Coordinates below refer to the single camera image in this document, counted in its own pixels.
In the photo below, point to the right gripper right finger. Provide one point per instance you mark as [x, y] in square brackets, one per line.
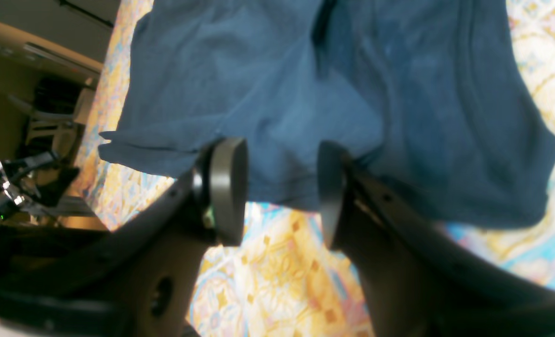
[416, 282]

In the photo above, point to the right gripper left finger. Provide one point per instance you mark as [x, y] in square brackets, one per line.
[136, 281]

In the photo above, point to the dark navy t-shirt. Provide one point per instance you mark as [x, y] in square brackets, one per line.
[424, 94]

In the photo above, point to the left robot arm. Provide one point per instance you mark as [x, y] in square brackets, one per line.
[38, 185]

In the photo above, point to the colourful patterned tablecloth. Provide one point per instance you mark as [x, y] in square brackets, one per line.
[282, 282]

